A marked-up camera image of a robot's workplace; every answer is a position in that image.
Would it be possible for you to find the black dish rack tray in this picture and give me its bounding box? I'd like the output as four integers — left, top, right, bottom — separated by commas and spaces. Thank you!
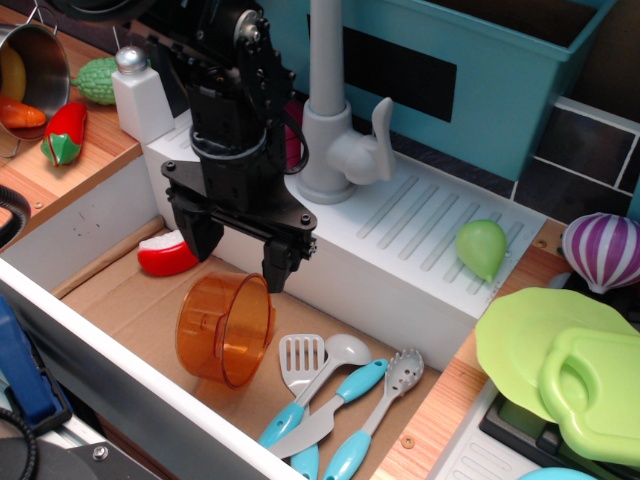
479, 393, 639, 479

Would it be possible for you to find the grey ladle teal handle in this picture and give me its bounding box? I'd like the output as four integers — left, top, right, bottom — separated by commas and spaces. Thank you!
258, 334, 373, 447

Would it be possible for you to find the grey toy knife teal handle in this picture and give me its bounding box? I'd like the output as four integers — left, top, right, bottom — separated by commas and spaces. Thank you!
268, 359, 389, 459

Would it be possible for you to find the orange transparent plastic pot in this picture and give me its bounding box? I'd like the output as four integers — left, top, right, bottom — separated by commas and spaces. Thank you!
175, 272, 276, 389

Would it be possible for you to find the red toy pepper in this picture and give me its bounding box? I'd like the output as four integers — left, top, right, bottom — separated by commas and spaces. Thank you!
40, 102, 88, 167

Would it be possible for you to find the green bumpy toy gourd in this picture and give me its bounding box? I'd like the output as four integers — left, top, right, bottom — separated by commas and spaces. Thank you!
71, 56, 119, 105

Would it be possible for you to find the light green plastic plate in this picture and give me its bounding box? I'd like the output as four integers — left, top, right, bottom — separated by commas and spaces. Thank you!
475, 287, 638, 421

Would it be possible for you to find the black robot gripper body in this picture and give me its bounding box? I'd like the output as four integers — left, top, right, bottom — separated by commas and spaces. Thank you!
161, 92, 317, 255

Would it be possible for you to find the green plastic cutting board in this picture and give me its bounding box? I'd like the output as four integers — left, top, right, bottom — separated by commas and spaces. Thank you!
539, 328, 639, 467

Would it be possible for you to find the green toy pear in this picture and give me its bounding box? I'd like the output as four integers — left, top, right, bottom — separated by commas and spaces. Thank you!
455, 219, 507, 284

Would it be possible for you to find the teal plastic bin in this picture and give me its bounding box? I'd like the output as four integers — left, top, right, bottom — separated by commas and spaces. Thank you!
259, 0, 619, 180

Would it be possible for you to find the blue clamp block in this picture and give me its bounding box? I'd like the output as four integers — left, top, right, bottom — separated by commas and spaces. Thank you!
1, 297, 73, 435

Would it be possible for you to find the steel metal pot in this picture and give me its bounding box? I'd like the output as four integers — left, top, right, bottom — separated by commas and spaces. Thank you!
1, 23, 70, 141

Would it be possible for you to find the grey slotted spatula teal handle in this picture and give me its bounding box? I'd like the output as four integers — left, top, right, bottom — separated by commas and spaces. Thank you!
279, 334, 325, 479

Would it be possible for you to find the purple white striped toy onion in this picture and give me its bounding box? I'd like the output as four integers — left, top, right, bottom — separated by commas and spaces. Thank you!
562, 213, 639, 294

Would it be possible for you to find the grey pasta spoon teal handle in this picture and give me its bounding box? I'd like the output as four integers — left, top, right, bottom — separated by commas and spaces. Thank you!
322, 348, 425, 480

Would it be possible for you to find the orange toy carrot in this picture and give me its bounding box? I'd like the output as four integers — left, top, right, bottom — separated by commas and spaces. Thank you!
1, 97, 47, 129

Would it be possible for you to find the grey toy faucet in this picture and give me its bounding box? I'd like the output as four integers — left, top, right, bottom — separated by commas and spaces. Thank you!
298, 1, 396, 205

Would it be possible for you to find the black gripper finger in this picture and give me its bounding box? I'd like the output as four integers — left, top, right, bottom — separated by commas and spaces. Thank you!
171, 197, 224, 261
262, 239, 311, 293

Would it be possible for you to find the pink toy object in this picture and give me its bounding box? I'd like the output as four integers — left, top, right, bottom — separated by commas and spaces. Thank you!
285, 100, 308, 174

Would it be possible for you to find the yellow toy fruit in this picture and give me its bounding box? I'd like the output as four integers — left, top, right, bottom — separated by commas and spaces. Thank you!
1, 44, 26, 102

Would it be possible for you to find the white toy sink unit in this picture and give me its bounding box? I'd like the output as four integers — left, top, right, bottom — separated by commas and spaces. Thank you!
1, 107, 545, 479

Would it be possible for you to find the red white toy cheese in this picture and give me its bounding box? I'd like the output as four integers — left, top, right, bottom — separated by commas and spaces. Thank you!
137, 230, 199, 276

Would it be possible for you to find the white salt shaker silver cap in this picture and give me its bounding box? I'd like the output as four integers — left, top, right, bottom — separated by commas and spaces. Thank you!
111, 46, 174, 145

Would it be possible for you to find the black cable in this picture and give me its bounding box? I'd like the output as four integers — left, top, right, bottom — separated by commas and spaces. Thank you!
0, 406, 40, 480

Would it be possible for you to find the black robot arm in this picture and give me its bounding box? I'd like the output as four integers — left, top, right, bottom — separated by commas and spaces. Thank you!
137, 1, 317, 293

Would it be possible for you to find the black hose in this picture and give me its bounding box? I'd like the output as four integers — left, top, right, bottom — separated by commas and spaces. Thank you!
0, 183, 32, 248

